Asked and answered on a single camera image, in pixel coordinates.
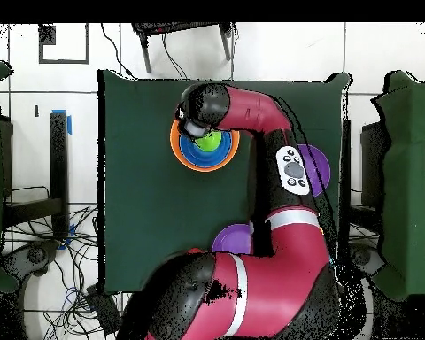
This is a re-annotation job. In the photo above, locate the bundle of cables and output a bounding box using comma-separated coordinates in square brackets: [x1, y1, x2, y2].
[3, 205, 135, 340]

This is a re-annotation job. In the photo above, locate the grey square frame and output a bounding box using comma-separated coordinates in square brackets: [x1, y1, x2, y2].
[38, 22, 90, 66]

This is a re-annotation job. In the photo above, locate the black table frame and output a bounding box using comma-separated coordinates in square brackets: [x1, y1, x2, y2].
[3, 112, 69, 238]
[359, 121, 390, 213]

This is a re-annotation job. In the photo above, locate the small light blue bowl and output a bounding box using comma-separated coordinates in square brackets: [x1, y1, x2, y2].
[183, 131, 230, 165]

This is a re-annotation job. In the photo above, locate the green bowl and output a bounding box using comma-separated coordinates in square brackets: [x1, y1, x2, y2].
[193, 129, 223, 153]

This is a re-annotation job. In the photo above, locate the purple bowl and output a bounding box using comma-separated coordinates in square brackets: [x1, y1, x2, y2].
[297, 143, 331, 198]
[211, 223, 255, 255]

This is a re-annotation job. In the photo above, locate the thin black cable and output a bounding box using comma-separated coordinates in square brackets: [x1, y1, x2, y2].
[99, 22, 136, 80]

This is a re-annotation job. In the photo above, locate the large blue bowl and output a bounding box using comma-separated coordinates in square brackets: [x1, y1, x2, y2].
[178, 129, 234, 170]

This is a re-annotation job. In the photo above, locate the large orange bowl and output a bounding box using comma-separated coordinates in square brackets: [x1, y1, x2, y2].
[169, 118, 241, 174]

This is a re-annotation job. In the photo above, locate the black floor base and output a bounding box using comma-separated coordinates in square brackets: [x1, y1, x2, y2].
[1, 240, 59, 277]
[350, 243, 387, 281]

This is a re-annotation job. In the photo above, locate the dark green tablecloth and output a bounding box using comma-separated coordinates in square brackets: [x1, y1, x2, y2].
[97, 69, 352, 297]

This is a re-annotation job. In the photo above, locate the black metal stand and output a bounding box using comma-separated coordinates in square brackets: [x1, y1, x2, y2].
[131, 22, 235, 73]

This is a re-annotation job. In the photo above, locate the blue tape strip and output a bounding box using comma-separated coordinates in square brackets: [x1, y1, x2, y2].
[50, 109, 73, 135]

